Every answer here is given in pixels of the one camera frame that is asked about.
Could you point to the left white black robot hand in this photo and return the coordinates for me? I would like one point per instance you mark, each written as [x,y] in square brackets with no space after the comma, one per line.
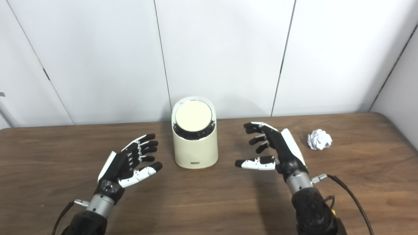
[114,169]

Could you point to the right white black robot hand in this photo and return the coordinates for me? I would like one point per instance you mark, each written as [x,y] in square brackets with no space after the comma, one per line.
[284,153]

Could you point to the white paper ball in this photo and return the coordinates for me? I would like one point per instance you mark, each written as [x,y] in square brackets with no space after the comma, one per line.
[319,139]

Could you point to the cream-colored round bin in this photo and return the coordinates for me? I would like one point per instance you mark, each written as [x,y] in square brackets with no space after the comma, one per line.
[196,151]

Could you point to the cream round bin lid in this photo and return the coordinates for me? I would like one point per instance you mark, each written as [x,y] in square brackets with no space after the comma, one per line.
[193,116]

